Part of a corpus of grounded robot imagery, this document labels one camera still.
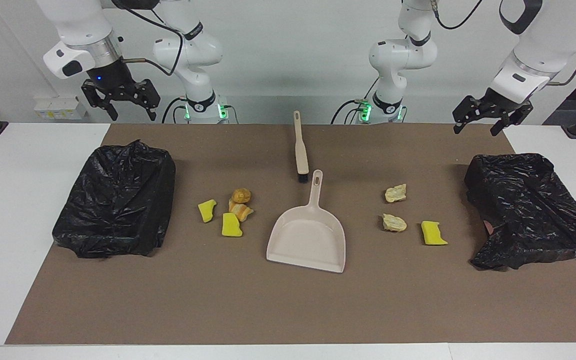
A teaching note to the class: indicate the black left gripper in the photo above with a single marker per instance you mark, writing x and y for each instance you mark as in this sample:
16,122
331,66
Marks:
508,106

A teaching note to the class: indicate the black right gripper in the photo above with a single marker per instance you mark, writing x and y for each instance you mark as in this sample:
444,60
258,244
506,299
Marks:
110,75

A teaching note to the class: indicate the torn bread piece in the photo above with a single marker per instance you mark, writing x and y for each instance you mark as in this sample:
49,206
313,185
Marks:
394,223
395,193

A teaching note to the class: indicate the yellow sponge block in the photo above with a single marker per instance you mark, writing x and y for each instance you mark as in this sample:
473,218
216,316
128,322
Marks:
433,234

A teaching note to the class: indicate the small yellow sponge piece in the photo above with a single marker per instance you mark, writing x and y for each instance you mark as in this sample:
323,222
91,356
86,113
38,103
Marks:
207,211

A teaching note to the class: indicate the round brown bun piece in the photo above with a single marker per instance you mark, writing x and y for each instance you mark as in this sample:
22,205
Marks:
242,195

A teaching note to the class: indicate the striped croissant piece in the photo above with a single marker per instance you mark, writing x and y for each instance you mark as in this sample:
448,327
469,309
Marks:
240,211

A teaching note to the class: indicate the yellow green sponge piece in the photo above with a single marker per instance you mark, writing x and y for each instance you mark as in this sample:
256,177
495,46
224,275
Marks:
231,226

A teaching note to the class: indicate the beige brush black bristles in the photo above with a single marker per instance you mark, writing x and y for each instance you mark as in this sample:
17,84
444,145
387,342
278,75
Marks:
300,150

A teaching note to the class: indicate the beige plastic dustpan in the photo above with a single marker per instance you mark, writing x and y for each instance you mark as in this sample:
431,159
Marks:
308,240

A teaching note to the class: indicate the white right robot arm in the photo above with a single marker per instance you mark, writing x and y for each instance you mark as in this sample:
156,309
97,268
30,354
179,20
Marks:
188,55

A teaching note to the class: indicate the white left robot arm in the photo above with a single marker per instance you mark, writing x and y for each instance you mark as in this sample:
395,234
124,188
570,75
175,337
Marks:
403,55

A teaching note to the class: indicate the black plastic bin bag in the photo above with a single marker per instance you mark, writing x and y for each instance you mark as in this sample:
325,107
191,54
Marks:
113,200
528,210

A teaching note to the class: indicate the white socket box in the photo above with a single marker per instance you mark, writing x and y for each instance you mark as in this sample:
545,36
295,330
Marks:
60,107

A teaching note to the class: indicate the brown table mat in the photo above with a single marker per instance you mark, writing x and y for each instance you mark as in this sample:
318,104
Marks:
288,310

